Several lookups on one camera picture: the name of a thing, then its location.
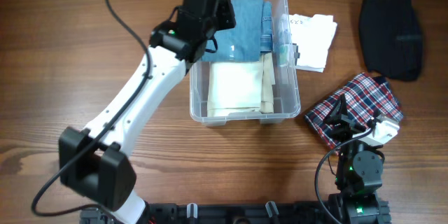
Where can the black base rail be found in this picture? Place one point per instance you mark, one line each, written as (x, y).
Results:
(299, 212)

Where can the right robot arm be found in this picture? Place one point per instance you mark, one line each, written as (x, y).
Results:
(359, 171)

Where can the clear plastic storage container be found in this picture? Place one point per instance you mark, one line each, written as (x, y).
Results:
(285, 90)

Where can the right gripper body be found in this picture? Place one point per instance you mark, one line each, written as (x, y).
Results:
(346, 132)

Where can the cream cloth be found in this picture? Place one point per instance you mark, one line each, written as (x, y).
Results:
(236, 87)

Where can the plaid folded shirt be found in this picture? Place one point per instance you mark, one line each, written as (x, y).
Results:
(364, 95)

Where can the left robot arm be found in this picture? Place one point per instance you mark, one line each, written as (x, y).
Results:
(94, 161)

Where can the blue denim jeans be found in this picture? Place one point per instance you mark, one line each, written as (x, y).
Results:
(251, 37)

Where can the black folded garment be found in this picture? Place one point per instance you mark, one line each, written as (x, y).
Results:
(391, 39)

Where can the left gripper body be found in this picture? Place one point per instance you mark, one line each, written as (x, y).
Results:
(223, 18)

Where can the white folded t-shirt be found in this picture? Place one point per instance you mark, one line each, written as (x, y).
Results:
(312, 38)

